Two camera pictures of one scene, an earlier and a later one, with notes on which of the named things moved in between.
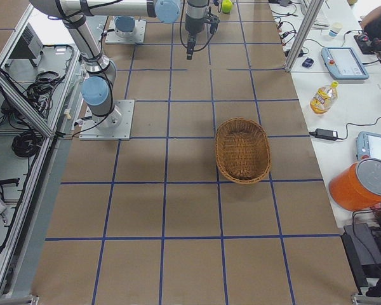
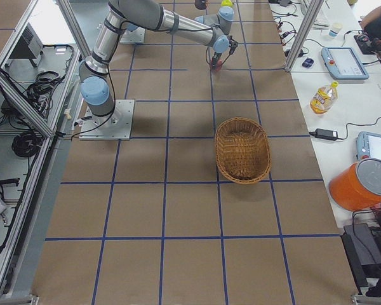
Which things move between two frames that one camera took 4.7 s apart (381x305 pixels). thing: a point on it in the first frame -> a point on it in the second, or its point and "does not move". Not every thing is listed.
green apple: [227, 6] does not move
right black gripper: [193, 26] -> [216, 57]
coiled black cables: [27, 143] does not move
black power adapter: [325, 134] does not move
